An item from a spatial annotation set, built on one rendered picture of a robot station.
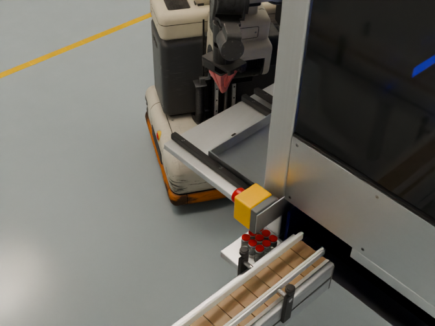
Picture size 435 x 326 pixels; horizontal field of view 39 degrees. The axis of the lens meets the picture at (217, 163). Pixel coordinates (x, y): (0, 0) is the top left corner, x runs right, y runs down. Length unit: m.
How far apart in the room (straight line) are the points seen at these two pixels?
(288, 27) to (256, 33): 1.19
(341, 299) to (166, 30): 1.46
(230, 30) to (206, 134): 0.44
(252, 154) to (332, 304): 0.48
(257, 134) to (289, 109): 0.54
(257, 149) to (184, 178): 0.91
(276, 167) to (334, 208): 0.17
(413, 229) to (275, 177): 0.36
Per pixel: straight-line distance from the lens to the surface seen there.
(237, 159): 1.72
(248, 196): 1.40
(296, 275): 1.36
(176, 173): 2.60
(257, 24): 2.35
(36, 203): 2.92
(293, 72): 1.22
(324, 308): 1.57
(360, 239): 1.32
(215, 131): 1.81
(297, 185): 1.37
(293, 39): 1.19
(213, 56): 1.56
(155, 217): 2.77
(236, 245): 1.50
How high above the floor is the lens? 2.02
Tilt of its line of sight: 42 degrees down
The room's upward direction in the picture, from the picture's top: 2 degrees clockwise
